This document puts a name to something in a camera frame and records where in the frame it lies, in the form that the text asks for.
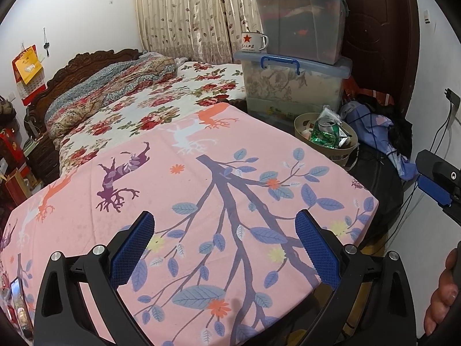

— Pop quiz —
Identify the black and orange jacket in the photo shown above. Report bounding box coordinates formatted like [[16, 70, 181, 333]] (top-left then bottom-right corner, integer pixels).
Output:
[[343, 78, 396, 107]]

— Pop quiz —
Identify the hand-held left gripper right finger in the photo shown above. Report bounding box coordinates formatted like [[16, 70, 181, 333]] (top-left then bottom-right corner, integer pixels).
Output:
[[294, 209, 427, 346]]

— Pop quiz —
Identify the blue lid storage box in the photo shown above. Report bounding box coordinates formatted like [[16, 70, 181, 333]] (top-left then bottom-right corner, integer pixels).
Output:
[[233, 51, 354, 124]]

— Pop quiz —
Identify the person's right hand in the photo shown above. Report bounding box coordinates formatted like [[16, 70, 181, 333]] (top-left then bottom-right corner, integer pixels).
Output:
[[423, 249, 461, 336]]

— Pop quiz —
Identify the brown handbag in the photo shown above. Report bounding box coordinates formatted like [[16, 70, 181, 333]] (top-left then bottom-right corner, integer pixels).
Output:
[[0, 95, 17, 131]]

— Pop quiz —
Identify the white cloth bundle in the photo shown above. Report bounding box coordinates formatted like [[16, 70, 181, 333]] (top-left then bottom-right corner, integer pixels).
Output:
[[140, 51, 190, 67]]

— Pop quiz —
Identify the black wall plug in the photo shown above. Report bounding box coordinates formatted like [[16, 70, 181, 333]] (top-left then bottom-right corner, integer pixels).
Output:
[[445, 88, 461, 109]]

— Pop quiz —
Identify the beige waste basket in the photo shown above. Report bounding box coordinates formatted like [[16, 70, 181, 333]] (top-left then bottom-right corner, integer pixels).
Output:
[[294, 112, 360, 171]]

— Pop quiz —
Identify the pink printed bedsheet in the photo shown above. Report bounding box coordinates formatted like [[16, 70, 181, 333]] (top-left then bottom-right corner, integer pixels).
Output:
[[0, 101, 379, 346]]

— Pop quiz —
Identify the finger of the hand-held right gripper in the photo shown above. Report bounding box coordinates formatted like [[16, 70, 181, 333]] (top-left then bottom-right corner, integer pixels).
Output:
[[415, 149, 461, 189], [417, 175, 461, 225]]

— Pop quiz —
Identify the floral patchwork quilt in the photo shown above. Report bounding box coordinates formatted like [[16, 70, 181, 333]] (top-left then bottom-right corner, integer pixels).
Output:
[[45, 55, 179, 139]]

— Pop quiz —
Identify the orange wall calendar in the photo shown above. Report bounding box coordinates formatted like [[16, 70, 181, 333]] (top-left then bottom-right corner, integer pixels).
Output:
[[12, 44, 47, 106]]

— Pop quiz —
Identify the teal lid storage box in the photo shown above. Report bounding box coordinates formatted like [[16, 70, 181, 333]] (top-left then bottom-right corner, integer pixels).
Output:
[[251, 0, 350, 65]]

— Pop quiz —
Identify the black power cable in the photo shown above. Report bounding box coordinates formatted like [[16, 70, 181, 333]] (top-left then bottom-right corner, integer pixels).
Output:
[[387, 103, 455, 247]]

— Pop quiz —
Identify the white floral bedsheet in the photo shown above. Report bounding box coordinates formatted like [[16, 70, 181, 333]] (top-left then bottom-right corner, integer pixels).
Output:
[[58, 61, 247, 177]]

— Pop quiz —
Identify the white enamel mug red star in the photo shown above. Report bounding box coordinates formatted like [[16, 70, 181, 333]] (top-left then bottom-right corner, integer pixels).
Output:
[[240, 30, 270, 54]]

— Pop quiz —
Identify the dark wooden nightstand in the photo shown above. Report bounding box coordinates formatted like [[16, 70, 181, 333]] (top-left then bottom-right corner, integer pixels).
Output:
[[22, 135, 63, 185]]

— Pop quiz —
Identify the purple printed cloth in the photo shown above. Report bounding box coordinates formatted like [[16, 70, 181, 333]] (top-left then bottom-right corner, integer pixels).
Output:
[[339, 100, 420, 181]]

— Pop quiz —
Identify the carved wooden headboard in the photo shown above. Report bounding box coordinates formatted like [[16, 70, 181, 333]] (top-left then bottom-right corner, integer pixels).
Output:
[[27, 48, 145, 116]]

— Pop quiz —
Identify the red paper bag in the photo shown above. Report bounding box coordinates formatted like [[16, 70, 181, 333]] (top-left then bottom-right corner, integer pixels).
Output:
[[3, 168, 35, 205]]

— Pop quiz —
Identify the dark brown wooden door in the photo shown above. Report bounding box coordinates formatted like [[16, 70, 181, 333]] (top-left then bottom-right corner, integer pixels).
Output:
[[338, 0, 421, 125]]

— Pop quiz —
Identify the smartphone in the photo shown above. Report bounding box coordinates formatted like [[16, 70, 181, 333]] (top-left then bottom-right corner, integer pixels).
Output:
[[10, 277, 34, 336]]

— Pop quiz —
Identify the black backpack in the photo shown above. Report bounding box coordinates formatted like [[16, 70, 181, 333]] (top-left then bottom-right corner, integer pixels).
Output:
[[349, 146, 409, 247]]

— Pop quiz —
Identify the red gift box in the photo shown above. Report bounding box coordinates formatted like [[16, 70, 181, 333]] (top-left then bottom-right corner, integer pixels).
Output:
[[0, 131, 24, 161]]

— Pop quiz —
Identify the beige leaf print curtain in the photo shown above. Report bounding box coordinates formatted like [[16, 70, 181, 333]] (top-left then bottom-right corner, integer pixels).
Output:
[[133, 0, 268, 66]]

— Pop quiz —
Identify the green foil wrapper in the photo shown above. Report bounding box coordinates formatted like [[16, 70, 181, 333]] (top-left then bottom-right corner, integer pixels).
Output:
[[310, 126, 341, 149]]

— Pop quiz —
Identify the clear plastic wrapper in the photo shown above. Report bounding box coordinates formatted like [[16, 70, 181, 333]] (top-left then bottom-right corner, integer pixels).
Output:
[[320, 104, 343, 121]]

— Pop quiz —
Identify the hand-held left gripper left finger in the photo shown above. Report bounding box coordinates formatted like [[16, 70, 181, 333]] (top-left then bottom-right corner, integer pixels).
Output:
[[34, 211, 156, 346]]

